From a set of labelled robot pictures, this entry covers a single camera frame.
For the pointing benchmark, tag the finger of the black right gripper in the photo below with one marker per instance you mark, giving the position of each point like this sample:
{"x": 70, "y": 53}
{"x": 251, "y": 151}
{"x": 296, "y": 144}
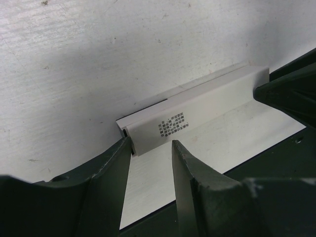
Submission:
{"x": 301, "y": 62}
{"x": 293, "y": 94}

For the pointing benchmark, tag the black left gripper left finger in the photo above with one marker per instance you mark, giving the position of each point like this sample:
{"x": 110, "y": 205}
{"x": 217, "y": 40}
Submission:
{"x": 86, "y": 201}

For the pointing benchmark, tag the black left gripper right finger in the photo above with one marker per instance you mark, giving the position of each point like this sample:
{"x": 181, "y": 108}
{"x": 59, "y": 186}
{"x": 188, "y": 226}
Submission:
{"x": 210, "y": 204}

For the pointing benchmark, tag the white remote control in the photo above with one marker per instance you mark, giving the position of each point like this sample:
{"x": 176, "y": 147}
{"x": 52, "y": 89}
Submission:
{"x": 149, "y": 106}

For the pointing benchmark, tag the white battery cover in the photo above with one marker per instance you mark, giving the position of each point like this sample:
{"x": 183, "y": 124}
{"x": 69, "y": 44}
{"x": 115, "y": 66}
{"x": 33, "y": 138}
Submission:
{"x": 195, "y": 107}

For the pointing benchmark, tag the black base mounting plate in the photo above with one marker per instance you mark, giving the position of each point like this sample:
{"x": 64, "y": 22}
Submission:
{"x": 291, "y": 158}

